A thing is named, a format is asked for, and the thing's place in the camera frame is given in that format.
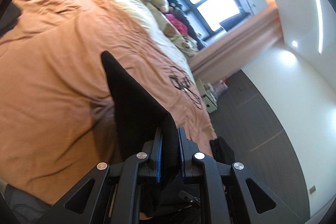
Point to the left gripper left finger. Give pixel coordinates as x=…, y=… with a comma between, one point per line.
x=110, y=193

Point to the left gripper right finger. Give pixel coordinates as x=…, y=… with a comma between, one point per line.
x=230, y=193

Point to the black pants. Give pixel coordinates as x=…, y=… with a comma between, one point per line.
x=138, y=116

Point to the pink clothing pile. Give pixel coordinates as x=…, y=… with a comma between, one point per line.
x=180, y=26

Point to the folded black garment right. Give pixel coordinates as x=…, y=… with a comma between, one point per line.
x=222, y=152

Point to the folded black garment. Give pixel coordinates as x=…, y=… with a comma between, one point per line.
x=222, y=152
x=9, y=18

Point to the white bedside cabinet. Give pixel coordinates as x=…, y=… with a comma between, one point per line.
x=207, y=94

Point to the orange bed blanket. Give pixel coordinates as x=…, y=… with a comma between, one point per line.
x=57, y=115

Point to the striped rack on cabinet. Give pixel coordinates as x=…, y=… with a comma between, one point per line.
x=219, y=88

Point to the right pink curtain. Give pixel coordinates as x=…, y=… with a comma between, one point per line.
x=239, y=46

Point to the hanging black garment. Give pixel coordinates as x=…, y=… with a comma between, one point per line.
x=231, y=22

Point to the teddy bear print pillow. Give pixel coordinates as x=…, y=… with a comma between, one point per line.
x=185, y=43

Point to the folded black garment left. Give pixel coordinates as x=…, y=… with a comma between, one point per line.
x=9, y=18

